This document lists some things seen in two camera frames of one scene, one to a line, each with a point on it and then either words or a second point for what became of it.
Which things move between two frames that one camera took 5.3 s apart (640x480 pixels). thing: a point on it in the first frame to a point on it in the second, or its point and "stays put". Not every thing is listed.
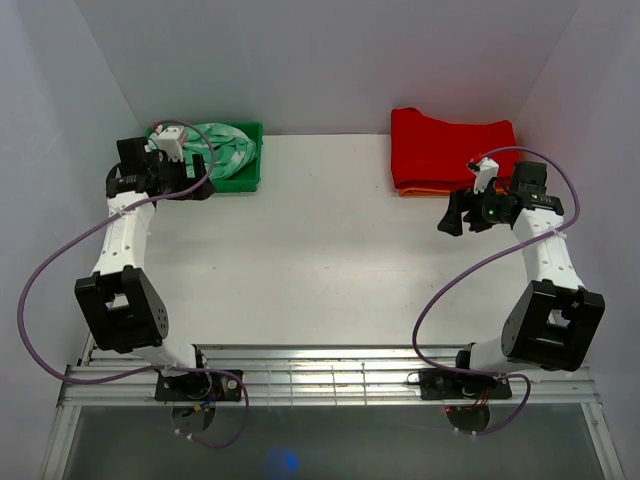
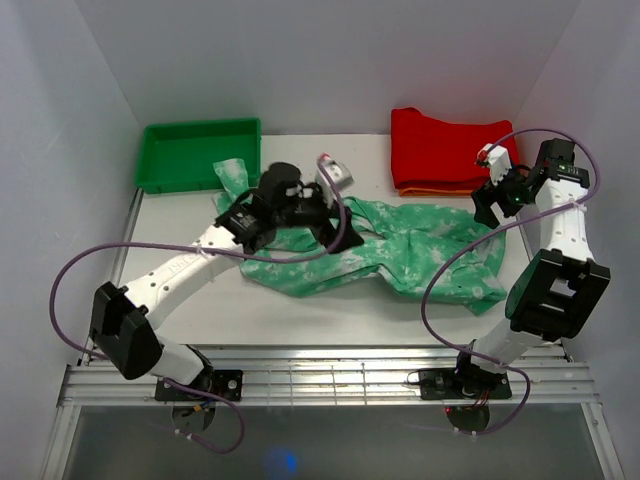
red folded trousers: [431, 154] stays put
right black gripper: [462, 201] to [487, 194]
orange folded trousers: [420, 192] stays put
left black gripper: [202, 192] to [325, 233]
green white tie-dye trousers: [235, 150] to [401, 247]
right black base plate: [446, 384] stays put
